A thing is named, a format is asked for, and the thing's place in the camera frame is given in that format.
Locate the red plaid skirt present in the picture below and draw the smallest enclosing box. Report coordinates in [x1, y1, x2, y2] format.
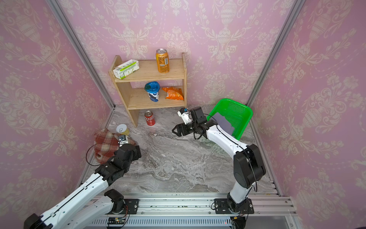
[94, 128, 137, 164]

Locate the lavender skirt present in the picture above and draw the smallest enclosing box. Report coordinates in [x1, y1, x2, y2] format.
[213, 113, 234, 133]

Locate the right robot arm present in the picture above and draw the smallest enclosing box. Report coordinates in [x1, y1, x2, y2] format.
[172, 107, 266, 213]

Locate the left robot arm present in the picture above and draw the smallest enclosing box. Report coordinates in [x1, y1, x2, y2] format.
[23, 144, 142, 229]

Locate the red cola can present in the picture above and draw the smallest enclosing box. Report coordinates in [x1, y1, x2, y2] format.
[144, 110, 155, 126]

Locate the orange snack bag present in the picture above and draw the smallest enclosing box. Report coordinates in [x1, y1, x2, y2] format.
[162, 86, 184, 101]

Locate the yellow white can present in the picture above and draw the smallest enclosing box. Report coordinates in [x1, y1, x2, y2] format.
[116, 124, 130, 135]

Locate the green plastic perforated basket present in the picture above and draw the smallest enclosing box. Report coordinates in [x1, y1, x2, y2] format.
[207, 98, 253, 140]

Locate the wooden two-tier shelf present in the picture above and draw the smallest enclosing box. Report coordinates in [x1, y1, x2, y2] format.
[109, 53, 187, 127]

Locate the small black circuit board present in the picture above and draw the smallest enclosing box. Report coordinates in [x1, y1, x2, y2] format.
[107, 217, 126, 226]

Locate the orange drink can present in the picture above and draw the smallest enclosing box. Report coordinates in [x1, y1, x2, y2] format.
[156, 49, 170, 73]

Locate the white green tissue box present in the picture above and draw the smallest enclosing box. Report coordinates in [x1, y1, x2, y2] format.
[113, 59, 140, 80]

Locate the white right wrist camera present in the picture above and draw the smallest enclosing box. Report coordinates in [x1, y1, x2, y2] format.
[177, 107, 192, 125]

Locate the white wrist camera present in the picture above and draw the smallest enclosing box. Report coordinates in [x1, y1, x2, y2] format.
[177, 107, 192, 125]
[118, 135, 129, 146]

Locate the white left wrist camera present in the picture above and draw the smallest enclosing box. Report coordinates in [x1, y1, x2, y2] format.
[118, 135, 129, 146]

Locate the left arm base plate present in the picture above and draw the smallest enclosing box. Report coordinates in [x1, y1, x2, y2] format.
[110, 199, 140, 215]

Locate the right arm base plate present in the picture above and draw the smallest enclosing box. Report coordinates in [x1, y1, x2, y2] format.
[213, 198, 254, 214]

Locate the aluminium mounting rail frame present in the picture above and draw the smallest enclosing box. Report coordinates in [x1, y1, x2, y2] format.
[84, 193, 301, 229]

